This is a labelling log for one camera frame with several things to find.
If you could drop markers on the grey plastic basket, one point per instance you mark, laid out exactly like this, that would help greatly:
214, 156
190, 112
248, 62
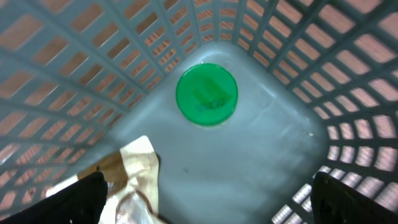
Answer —
317, 85

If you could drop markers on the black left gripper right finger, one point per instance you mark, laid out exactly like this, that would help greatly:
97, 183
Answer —
333, 202

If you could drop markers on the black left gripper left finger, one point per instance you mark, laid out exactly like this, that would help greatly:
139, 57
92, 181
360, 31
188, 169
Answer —
80, 203

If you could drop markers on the beige brown snack pouch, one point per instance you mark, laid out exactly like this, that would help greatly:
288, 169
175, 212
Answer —
132, 175

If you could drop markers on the green lid white jar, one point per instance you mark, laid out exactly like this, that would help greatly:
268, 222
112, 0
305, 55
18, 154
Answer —
207, 94

